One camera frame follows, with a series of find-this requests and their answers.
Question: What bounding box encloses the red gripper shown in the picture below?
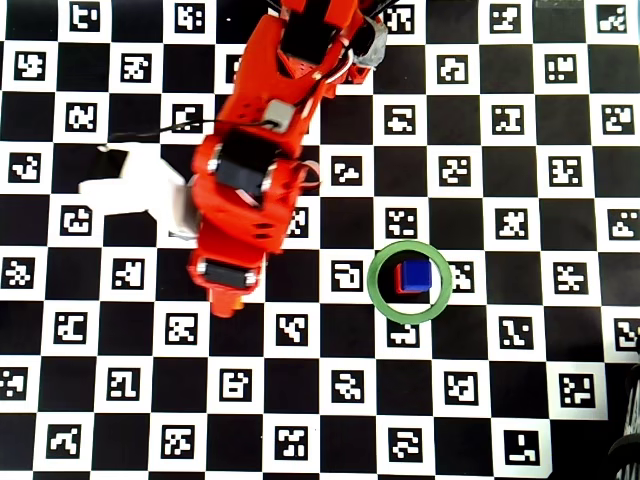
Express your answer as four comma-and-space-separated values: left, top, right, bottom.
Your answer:
187, 219, 289, 319

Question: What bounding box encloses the red cube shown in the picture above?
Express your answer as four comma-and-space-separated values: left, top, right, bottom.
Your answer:
393, 263, 419, 296

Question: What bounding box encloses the blue cube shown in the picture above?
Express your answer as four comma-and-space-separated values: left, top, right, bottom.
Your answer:
401, 258, 434, 293

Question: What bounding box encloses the red robot base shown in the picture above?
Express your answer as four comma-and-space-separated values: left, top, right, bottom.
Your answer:
319, 62, 376, 99

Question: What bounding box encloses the black white marker checkerboard mat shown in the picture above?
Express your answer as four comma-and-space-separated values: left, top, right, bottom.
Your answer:
0, 0, 640, 476

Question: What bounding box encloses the white mounted wrist camera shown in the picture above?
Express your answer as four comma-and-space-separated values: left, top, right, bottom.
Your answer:
78, 142, 201, 240

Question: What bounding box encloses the green flat ring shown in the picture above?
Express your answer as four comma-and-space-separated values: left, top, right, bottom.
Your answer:
367, 240, 454, 326

